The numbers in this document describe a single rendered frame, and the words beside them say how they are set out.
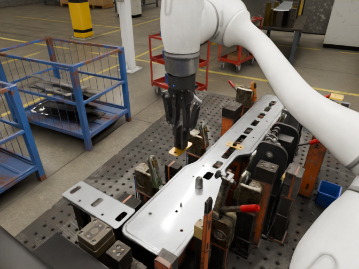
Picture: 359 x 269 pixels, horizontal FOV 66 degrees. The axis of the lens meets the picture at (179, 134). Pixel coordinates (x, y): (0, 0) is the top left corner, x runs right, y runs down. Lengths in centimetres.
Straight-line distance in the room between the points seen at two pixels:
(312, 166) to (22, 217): 217
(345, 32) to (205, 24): 727
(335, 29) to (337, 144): 737
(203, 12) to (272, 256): 100
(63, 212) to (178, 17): 113
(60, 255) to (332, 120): 77
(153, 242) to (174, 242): 7
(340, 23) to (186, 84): 725
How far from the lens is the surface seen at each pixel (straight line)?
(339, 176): 186
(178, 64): 70
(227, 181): 81
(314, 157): 147
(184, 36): 68
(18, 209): 274
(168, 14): 68
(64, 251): 93
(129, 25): 536
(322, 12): 867
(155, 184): 111
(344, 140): 55
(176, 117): 81
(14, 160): 305
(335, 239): 52
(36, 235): 147
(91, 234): 91
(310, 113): 56
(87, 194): 112
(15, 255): 26
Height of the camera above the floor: 174
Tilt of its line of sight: 31 degrees down
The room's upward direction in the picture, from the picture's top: straight up
